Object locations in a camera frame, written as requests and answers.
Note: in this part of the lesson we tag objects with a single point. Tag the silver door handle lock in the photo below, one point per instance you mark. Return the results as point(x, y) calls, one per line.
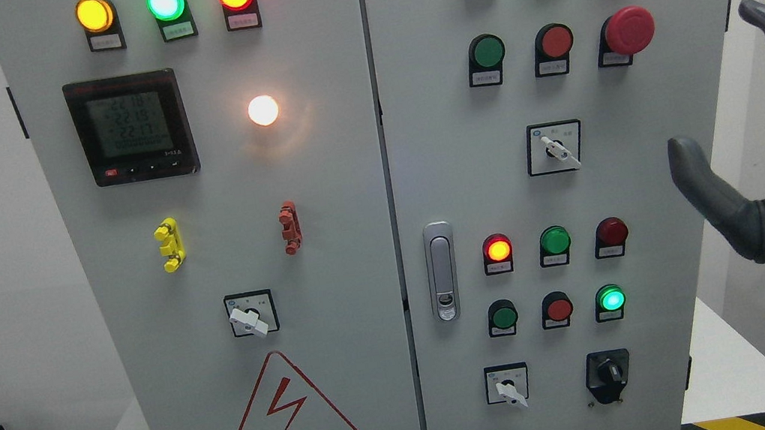
point(440, 262)

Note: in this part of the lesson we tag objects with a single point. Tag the lit red indicator middle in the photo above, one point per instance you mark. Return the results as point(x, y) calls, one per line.
point(498, 254)

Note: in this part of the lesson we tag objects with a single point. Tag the gray rotary switch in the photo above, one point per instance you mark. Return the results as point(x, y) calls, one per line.
point(554, 148)
point(507, 384)

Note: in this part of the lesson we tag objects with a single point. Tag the green push button upper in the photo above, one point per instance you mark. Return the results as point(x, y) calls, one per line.
point(485, 59)

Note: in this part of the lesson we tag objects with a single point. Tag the lit green push button lower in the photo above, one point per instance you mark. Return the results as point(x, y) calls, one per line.
point(609, 302)

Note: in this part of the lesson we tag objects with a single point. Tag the green indicator light top left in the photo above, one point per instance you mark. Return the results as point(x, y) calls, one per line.
point(174, 19)

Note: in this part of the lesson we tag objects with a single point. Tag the yellow indicator light top left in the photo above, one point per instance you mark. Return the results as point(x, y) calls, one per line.
point(101, 25)

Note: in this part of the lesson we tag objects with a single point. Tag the red emergency stop button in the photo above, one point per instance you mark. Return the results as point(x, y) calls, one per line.
point(625, 33)

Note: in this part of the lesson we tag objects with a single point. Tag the green indicator middle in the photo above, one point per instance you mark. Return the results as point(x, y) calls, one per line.
point(554, 246)

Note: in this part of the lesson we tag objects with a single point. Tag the red push button lower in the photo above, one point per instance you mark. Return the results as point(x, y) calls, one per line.
point(556, 310)

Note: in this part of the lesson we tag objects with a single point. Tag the red-orange indicator light top left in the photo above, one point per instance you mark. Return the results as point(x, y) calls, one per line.
point(241, 14)

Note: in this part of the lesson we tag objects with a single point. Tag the red push button upper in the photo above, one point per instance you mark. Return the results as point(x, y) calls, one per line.
point(553, 43)

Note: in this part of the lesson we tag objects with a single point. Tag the digital power meter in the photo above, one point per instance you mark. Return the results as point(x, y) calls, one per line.
point(133, 128)

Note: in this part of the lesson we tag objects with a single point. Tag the yellow terminal connector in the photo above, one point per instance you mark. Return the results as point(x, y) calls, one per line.
point(171, 246)

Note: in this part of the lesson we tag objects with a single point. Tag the red push button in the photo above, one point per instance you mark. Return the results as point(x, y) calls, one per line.
point(556, 310)
point(553, 43)

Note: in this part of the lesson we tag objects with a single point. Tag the gray rotary switch left door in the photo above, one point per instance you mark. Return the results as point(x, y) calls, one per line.
point(252, 313)

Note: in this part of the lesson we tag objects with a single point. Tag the white glowing indicator light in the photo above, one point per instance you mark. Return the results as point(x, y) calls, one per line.
point(263, 110)

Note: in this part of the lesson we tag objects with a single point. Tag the gray electrical cabinet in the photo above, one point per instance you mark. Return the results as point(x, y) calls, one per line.
point(380, 134)

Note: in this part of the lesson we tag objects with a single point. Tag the black selector knob switch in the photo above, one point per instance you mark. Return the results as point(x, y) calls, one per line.
point(607, 374)

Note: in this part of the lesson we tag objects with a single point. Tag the red terminal connector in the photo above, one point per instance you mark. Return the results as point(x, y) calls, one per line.
point(291, 232)

